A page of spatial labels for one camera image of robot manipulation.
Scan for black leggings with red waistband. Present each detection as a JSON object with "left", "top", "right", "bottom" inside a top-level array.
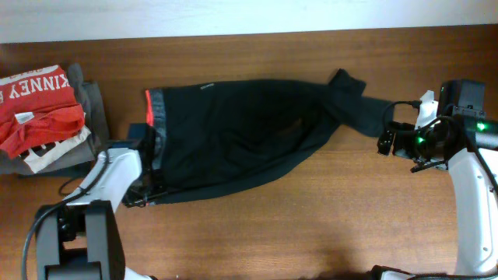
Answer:
[{"left": 146, "top": 70, "right": 392, "bottom": 204}]

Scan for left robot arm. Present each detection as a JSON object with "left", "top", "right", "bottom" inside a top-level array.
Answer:
[{"left": 30, "top": 140, "right": 152, "bottom": 280}]

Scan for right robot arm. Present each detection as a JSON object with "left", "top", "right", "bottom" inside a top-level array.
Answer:
[{"left": 370, "top": 117, "right": 497, "bottom": 280}]

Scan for grey folded t-shirt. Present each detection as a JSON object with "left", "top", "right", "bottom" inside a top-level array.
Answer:
[{"left": 1, "top": 64, "right": 110, "bottom": 176}]

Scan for red folded t-shirt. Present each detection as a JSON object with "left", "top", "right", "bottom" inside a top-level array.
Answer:
[{"left": 1, "top": 65, "right": 85, "bottom": 159}]

